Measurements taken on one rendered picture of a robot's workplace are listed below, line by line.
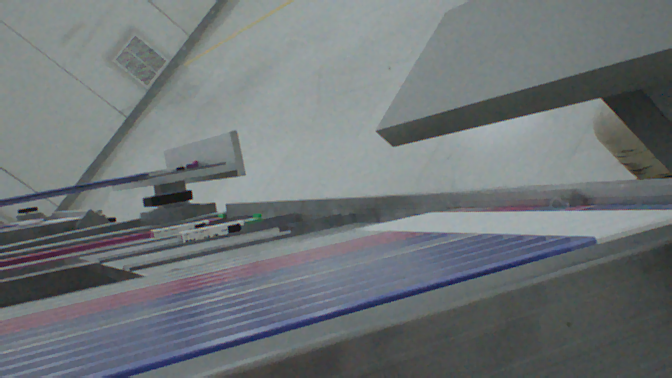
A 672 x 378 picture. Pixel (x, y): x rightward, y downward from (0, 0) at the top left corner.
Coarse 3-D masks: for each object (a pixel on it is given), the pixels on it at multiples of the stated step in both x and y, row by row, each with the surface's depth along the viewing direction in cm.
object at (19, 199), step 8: (120, 176) 113; (128, 176) 114; (136, 176) 114; (144, 176) 115; (80, 184) 111; (88, 184) 111; (96, 184) 112; (104, 184) 112; (112, 184) 113; (120, 184) 113; (40, 192) 108; (48, 192) 108; (56, 192) 109; (64, 192) 109; (72, 192) 110; (0, 200) 105; (8, 200) 106; (16, 200) 106; (24, 200) 107; (32, 200) 107
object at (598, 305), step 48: (624, 240) 28; (480, 288) 23; (528, 288) 24; (576, 288) 25; (624, 288) 26; (288, 336) 21; (336, 336) 20; (384, 336) 21; (432, 336) 22; (480, 336) 23; (528, 336) 24; (576, 336) 25; (624, 336) 26
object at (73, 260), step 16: (144, 240) 66; (160, 240) 67; (176, 240) 68; (64, 256) 63; (80, 256) 64; (96, 256) 64; (112, 256) 65; (0, 272) 61; (16, 272) 61; (32, 272) 62; (48, 272) 63
